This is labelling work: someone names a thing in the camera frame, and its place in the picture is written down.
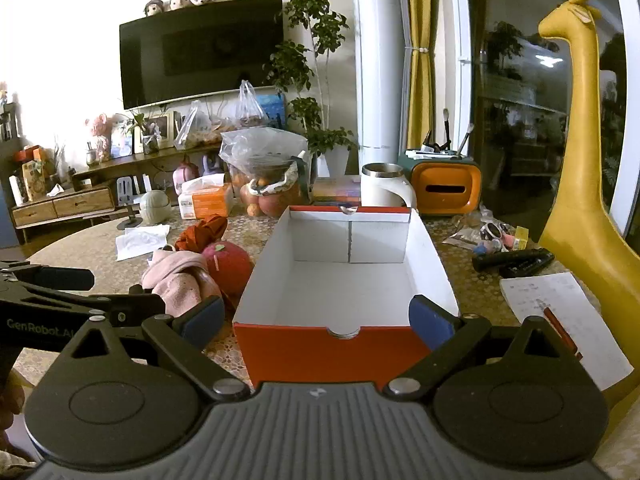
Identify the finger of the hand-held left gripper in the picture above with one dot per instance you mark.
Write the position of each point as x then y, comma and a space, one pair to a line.
140, 305
65, 276

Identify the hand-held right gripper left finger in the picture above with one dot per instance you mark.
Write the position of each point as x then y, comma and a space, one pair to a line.
202, 319

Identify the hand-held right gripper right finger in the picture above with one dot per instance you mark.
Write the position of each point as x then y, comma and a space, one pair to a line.
430, 317

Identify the pink plush slipper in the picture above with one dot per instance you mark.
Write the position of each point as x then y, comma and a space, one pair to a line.
175, 285

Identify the pink plush apple toy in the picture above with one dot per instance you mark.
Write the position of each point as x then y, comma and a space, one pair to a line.
230, 265

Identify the orange cloth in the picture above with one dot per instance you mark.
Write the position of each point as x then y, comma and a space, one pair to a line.
200, 235

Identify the orange and white cardboard box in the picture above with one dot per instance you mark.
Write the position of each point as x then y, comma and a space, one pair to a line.
345, 285

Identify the white paper tissue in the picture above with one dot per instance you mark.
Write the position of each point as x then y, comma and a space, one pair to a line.
140, 240

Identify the wooden television cabinet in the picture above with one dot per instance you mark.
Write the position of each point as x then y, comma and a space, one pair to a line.
80, 202

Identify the long black remote control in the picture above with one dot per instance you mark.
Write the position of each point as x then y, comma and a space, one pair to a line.
492, 261

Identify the clear plastic packet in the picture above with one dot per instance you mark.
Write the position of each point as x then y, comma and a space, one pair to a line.
462, 237

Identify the small pink and blue toy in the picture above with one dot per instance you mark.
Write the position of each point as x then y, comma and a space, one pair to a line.
485, 248

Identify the pale round ribbed container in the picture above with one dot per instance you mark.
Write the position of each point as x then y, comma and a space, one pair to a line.
155, 207

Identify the white framed sunglasses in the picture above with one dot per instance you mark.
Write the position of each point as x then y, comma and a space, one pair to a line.
492, 232

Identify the white phone stand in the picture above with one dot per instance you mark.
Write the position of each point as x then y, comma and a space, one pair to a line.
127, 186

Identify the short black remote control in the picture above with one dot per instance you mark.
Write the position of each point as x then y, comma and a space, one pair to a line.
532, 265

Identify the orange tissue pack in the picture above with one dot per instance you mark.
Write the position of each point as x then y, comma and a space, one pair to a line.
207, 202

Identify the small yellow box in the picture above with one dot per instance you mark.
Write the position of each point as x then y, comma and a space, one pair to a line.
522, 237

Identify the red pen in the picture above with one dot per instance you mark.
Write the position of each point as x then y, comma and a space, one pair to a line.
560, 330

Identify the orange and green tissue holder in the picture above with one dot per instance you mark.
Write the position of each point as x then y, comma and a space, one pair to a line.
445, 185

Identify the white mug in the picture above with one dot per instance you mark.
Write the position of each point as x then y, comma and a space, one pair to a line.
382, 190

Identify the pink backpack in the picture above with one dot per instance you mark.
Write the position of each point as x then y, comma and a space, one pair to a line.
185, 175

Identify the white handwritten paper sheet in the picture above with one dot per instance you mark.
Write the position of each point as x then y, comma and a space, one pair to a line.
575, 320

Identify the pink bear toy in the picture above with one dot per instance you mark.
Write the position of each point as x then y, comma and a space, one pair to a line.
102, 135

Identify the clear plastic bag of fruit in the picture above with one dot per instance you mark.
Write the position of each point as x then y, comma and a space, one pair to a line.
265, 180

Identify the stack of books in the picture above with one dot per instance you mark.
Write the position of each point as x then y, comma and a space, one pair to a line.
335, 190

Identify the makeup brush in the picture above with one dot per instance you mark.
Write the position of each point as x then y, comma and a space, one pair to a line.
446, 125
467, 137

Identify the yellow giraffe figure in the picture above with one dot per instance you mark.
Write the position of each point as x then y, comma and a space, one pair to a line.
585, 210

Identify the blue printed box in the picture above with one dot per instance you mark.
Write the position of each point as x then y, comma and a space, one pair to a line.
274, 110

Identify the yellow curtain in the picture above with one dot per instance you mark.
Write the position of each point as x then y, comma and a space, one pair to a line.
420, 85

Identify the white tower air conditioner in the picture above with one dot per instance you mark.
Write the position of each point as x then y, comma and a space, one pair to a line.
380, 60

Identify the tall green potted plant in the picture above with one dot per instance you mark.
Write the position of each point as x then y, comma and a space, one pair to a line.
305, 60

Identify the brown haired plush doll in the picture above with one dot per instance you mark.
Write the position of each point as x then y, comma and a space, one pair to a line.
153, 7

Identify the white photo frame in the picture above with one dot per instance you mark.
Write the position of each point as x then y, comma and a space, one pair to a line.
160, 127

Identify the black wall television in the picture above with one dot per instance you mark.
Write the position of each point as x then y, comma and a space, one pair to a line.
200, 50

